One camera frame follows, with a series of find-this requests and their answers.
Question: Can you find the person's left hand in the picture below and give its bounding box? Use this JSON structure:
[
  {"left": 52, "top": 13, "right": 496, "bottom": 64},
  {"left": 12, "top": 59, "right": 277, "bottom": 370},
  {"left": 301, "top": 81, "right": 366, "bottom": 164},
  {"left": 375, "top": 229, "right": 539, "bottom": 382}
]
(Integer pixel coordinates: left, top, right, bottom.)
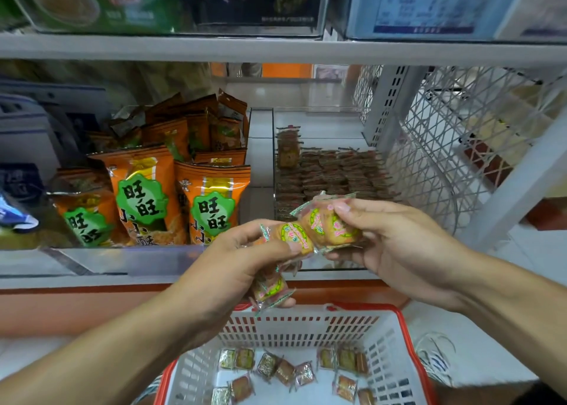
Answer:
[{"left": 167, "top": 220, "right": 302, "bottom": 348}]

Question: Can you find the person's right hand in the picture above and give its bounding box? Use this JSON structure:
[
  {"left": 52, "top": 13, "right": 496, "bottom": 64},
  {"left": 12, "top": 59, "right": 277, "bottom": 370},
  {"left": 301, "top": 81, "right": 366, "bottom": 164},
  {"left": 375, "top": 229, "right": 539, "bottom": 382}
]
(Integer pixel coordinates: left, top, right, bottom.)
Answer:
[{"left": 326, "top": 198, "right": 480, "bottom": 311}]

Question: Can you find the bundle of snack packets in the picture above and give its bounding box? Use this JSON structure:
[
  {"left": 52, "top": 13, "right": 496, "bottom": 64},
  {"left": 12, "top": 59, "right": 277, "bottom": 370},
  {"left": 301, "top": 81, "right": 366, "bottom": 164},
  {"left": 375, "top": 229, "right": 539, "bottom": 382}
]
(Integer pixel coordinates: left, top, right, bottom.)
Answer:
[
  {"left": 276, "top": 192, "right": 364, "bottom": 258},
  {"left": 248, "top": 263, "right": 304, "bottom": 313}
]

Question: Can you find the white basket with red rim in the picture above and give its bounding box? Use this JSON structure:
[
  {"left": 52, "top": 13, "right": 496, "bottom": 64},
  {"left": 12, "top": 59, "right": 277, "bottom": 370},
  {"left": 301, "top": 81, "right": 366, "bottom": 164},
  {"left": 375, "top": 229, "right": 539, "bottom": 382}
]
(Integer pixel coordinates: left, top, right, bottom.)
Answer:
[{"left": 133, "top": 303, "right": 437, "bottom": 405}]

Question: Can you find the row of small snack packets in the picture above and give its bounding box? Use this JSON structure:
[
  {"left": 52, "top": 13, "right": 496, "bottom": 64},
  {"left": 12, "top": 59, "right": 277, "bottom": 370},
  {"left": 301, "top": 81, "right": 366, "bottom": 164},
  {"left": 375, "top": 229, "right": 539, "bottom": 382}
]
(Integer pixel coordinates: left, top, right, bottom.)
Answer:
[{"left": 275, "top": 126, "right": 400, "bottom": 222}]

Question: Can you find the pile of small snack packets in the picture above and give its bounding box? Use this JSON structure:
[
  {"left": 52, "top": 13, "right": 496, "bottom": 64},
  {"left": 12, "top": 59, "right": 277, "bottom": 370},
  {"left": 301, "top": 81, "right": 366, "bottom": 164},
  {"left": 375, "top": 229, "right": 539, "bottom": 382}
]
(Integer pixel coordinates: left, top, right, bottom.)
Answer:
[{"left": 211, "top": 345, "right": 375, "bottom": 405}]

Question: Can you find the white metal shelf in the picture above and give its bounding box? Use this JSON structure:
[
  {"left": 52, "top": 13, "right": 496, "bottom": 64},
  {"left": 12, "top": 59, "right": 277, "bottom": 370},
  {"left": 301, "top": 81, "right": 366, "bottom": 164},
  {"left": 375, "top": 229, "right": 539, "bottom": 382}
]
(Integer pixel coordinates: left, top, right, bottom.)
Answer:
[{"left": 0, "top": 0, "right": 567, "bottom": 288}]

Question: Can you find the person's left forearm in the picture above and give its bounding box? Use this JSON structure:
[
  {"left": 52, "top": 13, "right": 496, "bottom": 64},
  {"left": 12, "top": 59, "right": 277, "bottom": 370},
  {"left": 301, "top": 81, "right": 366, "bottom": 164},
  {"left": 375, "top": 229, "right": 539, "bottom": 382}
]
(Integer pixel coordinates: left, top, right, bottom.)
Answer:
[{"left": 0, "top": 298, "right": 200, "bottom": 405}]

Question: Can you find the clear plastic shelf front guard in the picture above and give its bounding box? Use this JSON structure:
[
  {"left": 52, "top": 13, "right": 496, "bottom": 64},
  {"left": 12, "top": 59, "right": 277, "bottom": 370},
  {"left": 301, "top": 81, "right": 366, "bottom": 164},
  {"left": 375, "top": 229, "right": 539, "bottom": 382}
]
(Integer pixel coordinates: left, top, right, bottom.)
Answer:
[{"left": 0, "top": 243, "right": 214, "bottom": 277}]

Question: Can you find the person's right shoe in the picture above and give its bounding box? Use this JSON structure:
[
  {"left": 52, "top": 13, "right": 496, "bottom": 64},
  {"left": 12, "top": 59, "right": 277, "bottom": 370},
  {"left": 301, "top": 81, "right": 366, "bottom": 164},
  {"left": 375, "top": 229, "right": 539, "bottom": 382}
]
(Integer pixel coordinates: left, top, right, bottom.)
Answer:
[{"left": 415, "top": 332, "right": 460, "bottom": 388}]

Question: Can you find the orange shelf base panel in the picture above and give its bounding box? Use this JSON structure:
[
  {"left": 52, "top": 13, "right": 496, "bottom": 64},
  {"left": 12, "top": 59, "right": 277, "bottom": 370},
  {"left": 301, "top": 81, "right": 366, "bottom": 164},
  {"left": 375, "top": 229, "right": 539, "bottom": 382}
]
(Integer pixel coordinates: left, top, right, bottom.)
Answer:
[{"left": 0, "top": 280, "right": 410, "bottom": 338}]

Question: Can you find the group of orange snack bags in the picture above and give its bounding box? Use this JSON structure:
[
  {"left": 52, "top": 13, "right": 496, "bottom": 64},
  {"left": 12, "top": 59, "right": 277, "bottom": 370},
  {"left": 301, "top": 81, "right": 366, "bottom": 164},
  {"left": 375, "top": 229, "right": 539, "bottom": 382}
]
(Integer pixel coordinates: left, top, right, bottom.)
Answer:
[{"left": 48, "top": 90, "right": 252, "bottom": 248}]

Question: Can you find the white perforated side panel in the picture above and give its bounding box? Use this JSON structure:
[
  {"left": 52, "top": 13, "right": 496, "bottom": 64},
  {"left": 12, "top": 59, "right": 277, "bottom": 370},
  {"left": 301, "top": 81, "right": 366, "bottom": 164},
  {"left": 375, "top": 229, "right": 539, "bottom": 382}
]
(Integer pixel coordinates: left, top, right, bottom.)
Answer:
[{"left": 354, "top": 65, "right": 567, "bottom": 237}]

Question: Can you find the blue white snack bag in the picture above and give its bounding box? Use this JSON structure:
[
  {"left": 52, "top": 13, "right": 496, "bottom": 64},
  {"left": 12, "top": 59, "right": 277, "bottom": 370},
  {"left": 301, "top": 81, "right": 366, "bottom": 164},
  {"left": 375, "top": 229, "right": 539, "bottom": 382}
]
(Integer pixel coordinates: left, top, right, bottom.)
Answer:
[{"left": 0, "top": 192, "right": 39, "bottom": 233}]

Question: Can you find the blue product box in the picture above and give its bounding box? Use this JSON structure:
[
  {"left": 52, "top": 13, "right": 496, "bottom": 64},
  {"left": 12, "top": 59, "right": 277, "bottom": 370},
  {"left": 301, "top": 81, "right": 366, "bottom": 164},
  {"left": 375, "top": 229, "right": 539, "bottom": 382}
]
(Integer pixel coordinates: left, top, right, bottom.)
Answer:
[{"left": 341, "top": 0, "right": 533, "bottom": 42}]

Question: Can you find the black product box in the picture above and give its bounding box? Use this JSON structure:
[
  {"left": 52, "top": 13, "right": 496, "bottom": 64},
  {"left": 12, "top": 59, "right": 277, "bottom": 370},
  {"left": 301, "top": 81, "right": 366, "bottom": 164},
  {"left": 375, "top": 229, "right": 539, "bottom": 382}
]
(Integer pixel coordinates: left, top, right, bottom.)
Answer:
[{"left": 186, "top": 0, "right": 331, "bottom": 36}]

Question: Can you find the green white product box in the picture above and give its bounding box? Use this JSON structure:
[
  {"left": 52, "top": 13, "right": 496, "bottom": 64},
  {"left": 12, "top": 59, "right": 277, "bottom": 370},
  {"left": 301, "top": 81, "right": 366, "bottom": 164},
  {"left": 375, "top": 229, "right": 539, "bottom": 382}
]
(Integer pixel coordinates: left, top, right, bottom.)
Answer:
[{"left": 13, "top": 0, "right": 191, "bottom": 33}]

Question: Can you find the dark green product bag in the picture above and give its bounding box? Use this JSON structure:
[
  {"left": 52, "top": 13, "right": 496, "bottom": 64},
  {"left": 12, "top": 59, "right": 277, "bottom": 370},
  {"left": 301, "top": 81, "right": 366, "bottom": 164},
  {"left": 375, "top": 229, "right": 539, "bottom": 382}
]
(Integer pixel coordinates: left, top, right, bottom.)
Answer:
[{"left": 0, "top": 0, "right": 28, "bottom": 31}]

